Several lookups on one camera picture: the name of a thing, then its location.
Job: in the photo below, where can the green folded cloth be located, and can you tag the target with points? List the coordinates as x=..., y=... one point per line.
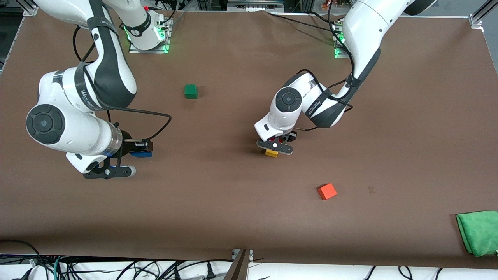
x=479, y=232

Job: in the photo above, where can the brown table cover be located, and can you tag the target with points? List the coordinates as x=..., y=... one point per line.
x=249, y=217

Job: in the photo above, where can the orange wooden block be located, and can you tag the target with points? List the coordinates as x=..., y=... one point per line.
x=327, y=191

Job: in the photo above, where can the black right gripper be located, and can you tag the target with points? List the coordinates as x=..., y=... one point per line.
x=127, y=145

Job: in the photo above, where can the blue wooden block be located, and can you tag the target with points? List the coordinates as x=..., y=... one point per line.
x=142, y=154

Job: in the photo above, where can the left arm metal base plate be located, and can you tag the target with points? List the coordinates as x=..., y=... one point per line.
x=339, y=52

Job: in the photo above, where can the aluminium frame corner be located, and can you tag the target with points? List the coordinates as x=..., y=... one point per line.
x=477, y=18

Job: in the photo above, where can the green wooden block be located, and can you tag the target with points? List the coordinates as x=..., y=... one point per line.
x=190, y=91

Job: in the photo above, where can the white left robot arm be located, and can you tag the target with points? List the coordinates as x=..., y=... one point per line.
x=365, y=39

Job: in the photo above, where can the silver metal rail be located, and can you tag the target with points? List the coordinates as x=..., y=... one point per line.
x=255, y=4

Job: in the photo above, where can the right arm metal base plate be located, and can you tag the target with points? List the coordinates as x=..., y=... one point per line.
x=168, y=39

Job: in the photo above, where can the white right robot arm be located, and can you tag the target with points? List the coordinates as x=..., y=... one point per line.
x=78, y=128

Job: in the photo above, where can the aluminium profile beam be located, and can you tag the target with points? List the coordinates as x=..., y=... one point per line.
x=238, y=268

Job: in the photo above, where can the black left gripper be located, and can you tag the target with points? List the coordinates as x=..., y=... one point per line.
x=291, y=136

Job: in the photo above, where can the yellow wooden block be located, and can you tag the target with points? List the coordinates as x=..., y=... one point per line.
x=271, y=153

